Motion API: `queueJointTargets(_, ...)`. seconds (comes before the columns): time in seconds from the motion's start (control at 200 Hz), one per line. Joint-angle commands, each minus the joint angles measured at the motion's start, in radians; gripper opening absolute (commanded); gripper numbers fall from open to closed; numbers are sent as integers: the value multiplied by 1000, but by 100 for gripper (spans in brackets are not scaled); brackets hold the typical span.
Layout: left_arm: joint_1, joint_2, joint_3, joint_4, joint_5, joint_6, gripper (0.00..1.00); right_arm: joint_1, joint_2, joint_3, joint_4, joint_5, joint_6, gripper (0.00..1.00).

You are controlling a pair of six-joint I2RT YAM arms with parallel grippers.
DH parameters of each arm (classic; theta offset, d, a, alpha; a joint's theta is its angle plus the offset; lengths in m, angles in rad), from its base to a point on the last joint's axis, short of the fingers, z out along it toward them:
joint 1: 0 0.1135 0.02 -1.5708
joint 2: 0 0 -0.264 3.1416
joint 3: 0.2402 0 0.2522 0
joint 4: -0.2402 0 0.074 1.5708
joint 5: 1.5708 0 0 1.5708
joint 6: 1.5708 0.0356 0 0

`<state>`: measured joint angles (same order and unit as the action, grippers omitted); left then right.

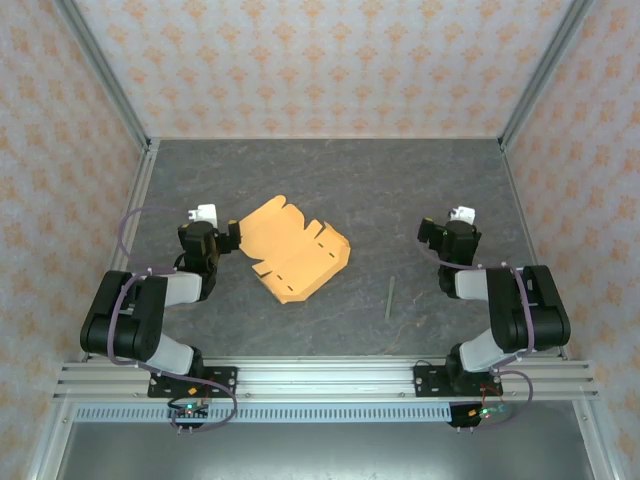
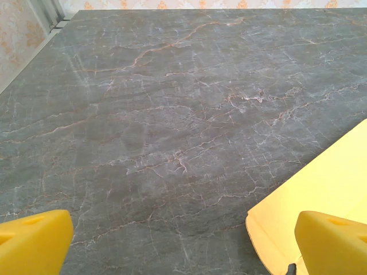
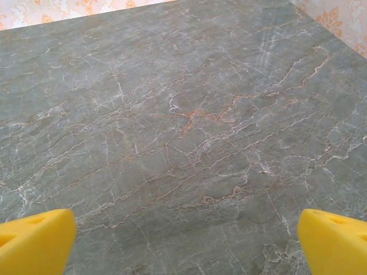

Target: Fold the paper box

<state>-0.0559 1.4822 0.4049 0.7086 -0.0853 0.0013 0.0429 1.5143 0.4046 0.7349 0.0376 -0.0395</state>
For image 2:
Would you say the aluminium frame post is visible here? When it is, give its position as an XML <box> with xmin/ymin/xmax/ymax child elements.
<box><xmin>27</xmin><ymin>0</ymin><xmax>72</xmax><ymax>38</ymax></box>

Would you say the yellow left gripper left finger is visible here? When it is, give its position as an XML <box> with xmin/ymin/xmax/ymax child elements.
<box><xmin>0</xmin><ymin>209</ymin><xmax>75</xmax><ymax>275</ymax></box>

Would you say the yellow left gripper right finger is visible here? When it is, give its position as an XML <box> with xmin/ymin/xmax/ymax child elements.
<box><xmin>296</xmin><ymin>211</ymin><xmax>367</xmax><ymax>275</ymax></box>

